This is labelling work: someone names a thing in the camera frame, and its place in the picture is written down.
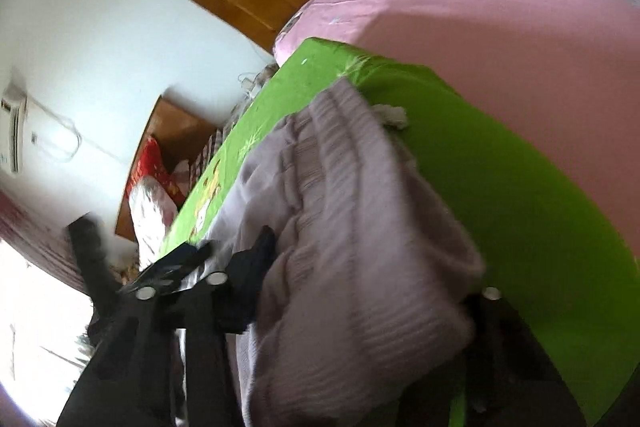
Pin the dark red curtain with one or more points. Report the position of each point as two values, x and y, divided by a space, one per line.
40 227

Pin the white air conditioner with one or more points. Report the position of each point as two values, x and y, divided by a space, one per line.
14 132

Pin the green printed blanket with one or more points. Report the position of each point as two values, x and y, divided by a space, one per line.
500 187

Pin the bright window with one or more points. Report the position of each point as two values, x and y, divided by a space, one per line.
35 332

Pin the red and white pillow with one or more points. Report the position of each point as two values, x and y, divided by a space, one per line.
150 187

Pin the small wooden headboard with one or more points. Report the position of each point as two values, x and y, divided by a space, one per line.
170 132

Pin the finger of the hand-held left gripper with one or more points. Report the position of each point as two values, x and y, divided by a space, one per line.
172 264

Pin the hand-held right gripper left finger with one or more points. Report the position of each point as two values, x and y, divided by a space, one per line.
240 292

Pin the striped bed cloth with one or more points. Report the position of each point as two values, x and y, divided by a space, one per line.
215 142

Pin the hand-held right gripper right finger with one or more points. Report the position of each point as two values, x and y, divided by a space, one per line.
505 357

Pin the mauve pants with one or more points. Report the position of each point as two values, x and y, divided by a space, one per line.
350 257

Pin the pink bedspread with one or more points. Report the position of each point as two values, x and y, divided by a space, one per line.
500 7

